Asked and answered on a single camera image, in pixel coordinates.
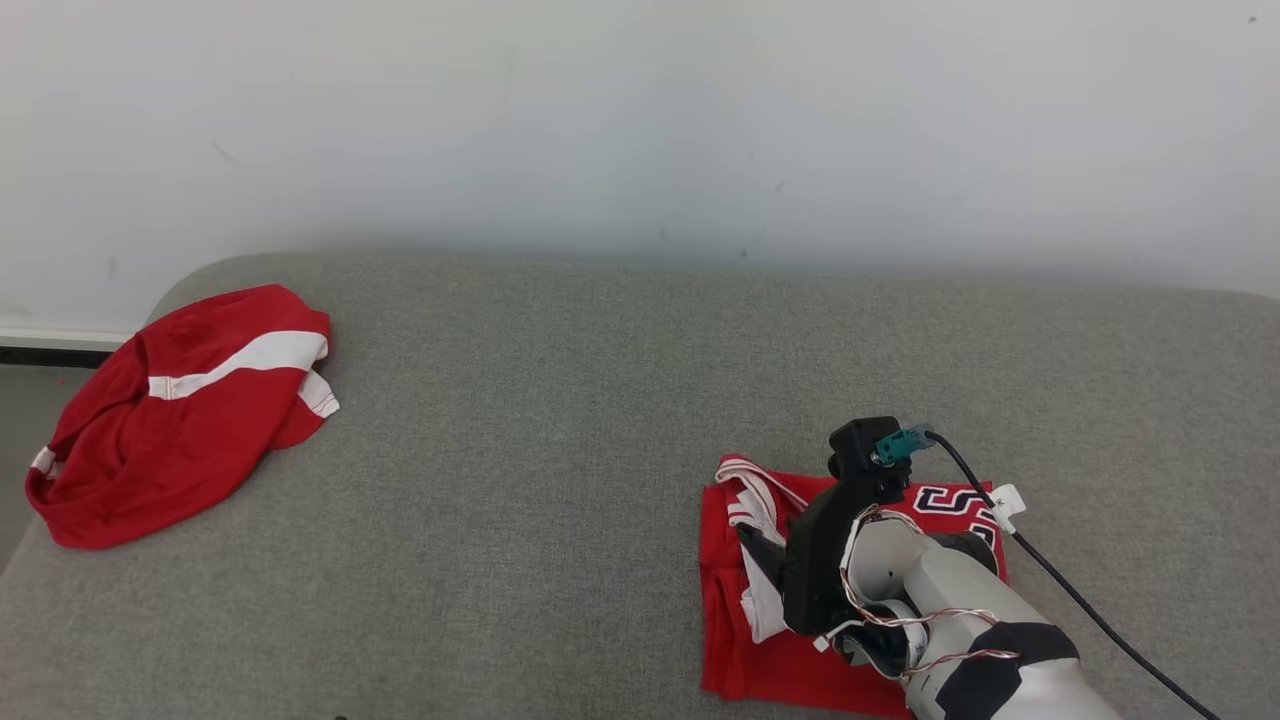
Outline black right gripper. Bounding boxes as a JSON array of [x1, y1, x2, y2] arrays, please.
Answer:
[[736, 474, 914, 637]]

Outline red white basketball jersey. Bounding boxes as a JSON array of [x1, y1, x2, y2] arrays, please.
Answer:
[[699, 454, 1013, 720]]

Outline red shorts with white stripe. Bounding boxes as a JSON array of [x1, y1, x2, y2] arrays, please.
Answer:
[[25, 284, 341, 550]]

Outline red white twisted wires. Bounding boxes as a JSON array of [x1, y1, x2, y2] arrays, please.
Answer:
[[815, 505, 1022, 687]]

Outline teal cable connector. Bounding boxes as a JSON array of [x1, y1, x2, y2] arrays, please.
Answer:
[[872, 423, 937, 468]]

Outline white cable tag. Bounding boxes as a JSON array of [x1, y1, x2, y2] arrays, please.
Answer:
[[988, 484, 1028, 534]]

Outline black camera cable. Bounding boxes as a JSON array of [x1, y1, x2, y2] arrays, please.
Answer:
[[926, 430, 1224, 720]]

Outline white wall baseboard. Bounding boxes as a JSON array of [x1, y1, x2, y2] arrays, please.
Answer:
[[0, 325, 136, 368]]

